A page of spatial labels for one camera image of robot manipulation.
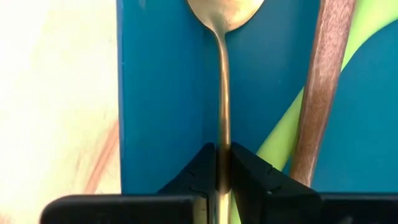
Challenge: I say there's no brown wooden spoon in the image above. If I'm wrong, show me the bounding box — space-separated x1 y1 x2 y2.
289 0 357 187

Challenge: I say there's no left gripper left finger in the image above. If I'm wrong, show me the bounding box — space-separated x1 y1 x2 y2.
39 142 218 224

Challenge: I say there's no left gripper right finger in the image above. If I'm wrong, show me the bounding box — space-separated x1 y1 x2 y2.
231 142 398 224

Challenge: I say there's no green silicone spoon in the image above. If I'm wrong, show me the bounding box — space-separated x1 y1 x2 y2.
230 0 398 224

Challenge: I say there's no blue plastic bin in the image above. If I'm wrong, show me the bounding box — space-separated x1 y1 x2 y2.
116 0 398 195

